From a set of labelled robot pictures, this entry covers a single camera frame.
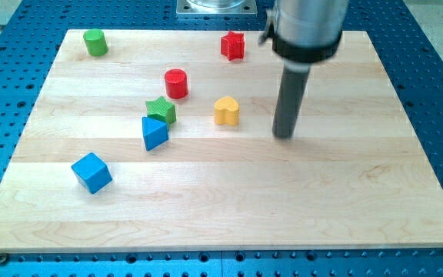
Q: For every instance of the light wooden board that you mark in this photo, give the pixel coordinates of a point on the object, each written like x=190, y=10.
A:
x=353, y=176

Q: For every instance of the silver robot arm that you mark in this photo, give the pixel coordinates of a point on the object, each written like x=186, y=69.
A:
x=302, y=33

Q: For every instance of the blue wooden cube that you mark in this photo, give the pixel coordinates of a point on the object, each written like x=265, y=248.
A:
x=92, y=173

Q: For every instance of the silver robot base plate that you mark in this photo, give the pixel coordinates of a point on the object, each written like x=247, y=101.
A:
x=216, y=7

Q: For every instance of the blue perforated metal plate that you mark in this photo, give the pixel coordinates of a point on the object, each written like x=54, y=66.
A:
x=407, y=35

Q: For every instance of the red star wooden block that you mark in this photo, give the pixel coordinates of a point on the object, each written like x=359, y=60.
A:
x=232, y=45

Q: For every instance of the green wooden cylinder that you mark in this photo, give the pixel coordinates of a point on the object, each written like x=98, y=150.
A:
x=95, y=42

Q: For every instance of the yellow heart wooden block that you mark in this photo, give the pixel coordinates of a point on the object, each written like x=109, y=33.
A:
x=226, y=111

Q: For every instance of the blue triangular wooden block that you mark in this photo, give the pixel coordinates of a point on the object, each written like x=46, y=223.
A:
x=155, y=132

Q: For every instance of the red wooden cylinder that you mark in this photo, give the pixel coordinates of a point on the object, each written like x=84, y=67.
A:
x=176, y=84

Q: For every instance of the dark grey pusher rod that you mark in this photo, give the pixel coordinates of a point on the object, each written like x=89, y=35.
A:
x=290, y=95

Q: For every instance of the green star wooden block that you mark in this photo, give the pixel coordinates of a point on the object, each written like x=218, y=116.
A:
x=162, y=110

